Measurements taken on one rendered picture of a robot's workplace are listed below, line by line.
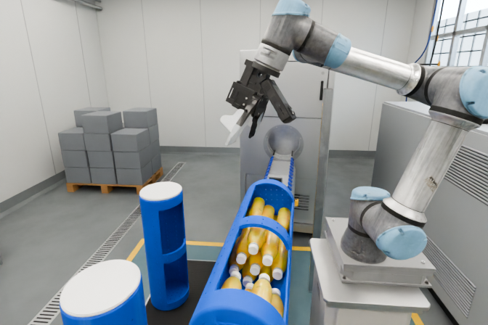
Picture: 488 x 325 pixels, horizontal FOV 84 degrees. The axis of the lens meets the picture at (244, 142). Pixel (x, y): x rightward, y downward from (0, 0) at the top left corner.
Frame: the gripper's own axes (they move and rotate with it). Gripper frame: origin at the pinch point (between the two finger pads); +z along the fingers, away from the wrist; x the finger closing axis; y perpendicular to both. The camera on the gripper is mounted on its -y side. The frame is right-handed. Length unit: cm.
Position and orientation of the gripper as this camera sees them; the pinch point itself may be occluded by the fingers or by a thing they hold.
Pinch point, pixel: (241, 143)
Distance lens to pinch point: 70.0
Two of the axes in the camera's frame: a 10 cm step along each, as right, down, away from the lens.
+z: -4.0, 8.7, 3.0
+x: -3.8, 1.4, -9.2
